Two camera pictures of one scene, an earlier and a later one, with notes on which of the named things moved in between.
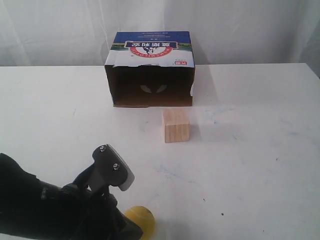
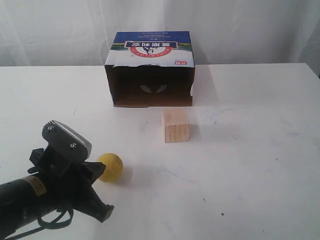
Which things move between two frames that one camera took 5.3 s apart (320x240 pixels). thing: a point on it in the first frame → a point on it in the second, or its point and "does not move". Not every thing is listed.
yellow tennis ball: [144, 218] → [113, 168]
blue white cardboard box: [150, 68] does not move
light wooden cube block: [177, 125] does not move
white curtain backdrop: [74, 33] does not move
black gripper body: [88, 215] → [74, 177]
